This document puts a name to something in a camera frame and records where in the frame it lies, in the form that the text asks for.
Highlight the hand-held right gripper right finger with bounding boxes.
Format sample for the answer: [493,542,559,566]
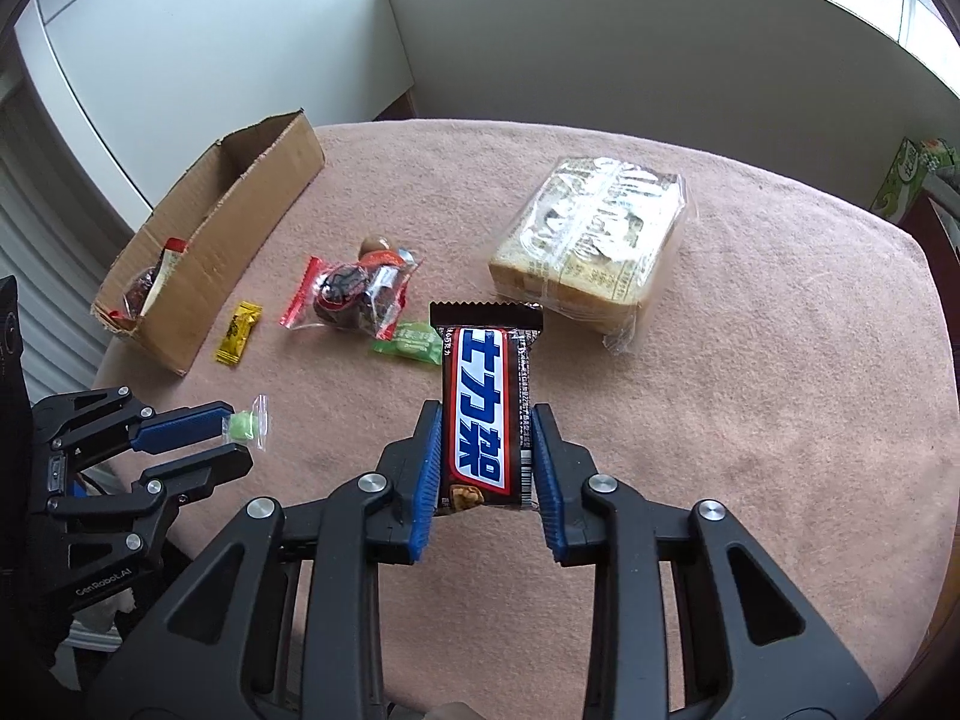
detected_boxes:
[531,403,878,720]

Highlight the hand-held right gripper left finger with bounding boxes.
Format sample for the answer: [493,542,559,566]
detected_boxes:
[86,399,443,720]

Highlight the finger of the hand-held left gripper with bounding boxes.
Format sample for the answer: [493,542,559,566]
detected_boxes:
[49,442,254,541]
[34,387,233,466]

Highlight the small green candy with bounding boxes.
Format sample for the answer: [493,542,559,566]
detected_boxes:
[223,394,271,452]

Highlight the large brown chocolate bar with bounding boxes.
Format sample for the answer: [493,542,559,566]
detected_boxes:
[429,300,545,517]

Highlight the silver candy with red ends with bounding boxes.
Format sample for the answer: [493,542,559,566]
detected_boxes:
[109,262,162,325]

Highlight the red and beige snack packet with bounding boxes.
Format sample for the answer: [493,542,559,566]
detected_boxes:
[142,238,190,316]

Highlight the cardboard box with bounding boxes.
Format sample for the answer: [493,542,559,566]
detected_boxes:
[91,110,326,377]

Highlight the yellow candy packet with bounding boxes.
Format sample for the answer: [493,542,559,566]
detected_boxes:
[215,301,263,370]

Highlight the green candy packet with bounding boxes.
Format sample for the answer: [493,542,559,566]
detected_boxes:
[373,321,445,367]

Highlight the clear packet with red ends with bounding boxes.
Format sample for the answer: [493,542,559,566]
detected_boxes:
[364,249,421,342]

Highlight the clear packet of dark candy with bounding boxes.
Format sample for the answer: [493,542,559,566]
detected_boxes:
[280,255,372,331]

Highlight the pink tablecloth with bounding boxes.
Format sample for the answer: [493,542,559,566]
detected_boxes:
[94,118,953,720]

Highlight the clear-wrapped sliced bread loaf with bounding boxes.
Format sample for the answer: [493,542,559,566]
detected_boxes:
[487,156,687,352]

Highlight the white cabinet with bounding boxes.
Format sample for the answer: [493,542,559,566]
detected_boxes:
[15,0,417,211]

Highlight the dark wooden cabinet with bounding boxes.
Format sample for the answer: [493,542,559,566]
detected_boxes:
[900,195,960,331]

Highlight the green printed bag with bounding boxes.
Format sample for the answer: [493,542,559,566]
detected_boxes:
[870,137,953,222]

